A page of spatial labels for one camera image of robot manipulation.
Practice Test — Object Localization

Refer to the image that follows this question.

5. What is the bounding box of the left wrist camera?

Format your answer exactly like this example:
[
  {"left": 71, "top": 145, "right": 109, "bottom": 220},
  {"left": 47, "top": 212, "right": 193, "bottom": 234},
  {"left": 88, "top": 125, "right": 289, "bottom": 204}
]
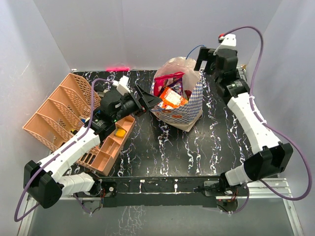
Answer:
[{"left": 113, "top": 76, "right": 130, "bottom": 95}]

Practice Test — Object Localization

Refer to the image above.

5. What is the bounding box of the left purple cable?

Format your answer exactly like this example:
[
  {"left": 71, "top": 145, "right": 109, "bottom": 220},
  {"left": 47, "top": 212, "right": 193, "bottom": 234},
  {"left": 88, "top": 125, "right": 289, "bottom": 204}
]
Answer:
[{"left": 14, "top": 78, "right": 119, "bottom": 222}]

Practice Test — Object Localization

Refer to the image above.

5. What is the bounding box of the pink chips bag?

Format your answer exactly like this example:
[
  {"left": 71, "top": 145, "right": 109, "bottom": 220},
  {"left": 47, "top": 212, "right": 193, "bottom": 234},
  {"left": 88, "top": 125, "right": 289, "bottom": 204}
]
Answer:
[{"left": 153, "top": 72, "right": 184, "bottom": 96}]

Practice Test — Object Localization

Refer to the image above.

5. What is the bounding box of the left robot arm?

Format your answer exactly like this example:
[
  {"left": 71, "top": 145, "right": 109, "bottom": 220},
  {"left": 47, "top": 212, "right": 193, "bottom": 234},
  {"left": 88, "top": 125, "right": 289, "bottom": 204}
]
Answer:
[{"left": 24, "top": 86, "right": 162, "bottom": 208}]

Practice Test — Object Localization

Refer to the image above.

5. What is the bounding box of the blue checkered paper bag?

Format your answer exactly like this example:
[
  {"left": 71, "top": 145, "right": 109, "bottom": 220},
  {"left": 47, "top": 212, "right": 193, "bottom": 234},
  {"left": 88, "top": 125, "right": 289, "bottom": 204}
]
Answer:
[{"left": 150, "top": 56, "right": 203, "bottom": 132}]

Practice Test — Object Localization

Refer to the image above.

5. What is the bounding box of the yellow sponge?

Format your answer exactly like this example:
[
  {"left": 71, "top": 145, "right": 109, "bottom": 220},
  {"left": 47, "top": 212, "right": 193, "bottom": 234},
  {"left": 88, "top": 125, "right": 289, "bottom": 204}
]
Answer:
[{"left": 114, "top": 128, "right": 126, "bottom": 138}]

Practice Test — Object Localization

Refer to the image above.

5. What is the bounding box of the orange snack bag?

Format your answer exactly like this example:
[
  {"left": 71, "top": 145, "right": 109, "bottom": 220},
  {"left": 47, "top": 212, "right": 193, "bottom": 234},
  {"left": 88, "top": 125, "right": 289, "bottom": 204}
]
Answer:
[{"left": 159, "top": 87, "right": 188, "bottom": 109}]

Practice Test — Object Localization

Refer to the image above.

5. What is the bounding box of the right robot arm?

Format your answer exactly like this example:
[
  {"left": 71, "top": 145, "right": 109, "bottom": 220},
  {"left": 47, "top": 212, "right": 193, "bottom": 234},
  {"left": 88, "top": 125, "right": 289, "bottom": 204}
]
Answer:
[{"left": 194, "top": 46, "right": 293, "bottom": 195}]

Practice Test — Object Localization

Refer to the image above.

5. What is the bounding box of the peach plastic desk organizer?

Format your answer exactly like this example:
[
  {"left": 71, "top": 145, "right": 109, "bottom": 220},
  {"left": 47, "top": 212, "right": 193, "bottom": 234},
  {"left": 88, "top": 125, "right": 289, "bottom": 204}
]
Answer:
[{"left": 23, "top": 73, "right": 135, "bottom": 176}]

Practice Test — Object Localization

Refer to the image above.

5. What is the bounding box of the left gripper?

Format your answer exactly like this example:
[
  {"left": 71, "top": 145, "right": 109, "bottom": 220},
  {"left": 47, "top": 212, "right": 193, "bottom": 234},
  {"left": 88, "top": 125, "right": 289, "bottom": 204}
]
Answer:
[{"left": 112, "top": 85, "right": 162, "bottom": 123}]

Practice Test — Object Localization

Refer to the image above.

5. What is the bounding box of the purple snack bag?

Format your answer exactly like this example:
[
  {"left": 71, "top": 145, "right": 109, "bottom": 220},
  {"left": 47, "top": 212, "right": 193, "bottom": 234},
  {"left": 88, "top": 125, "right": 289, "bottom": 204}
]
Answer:
[{"left": 170, "top": 80, "right": 184, "bottom": 96}]

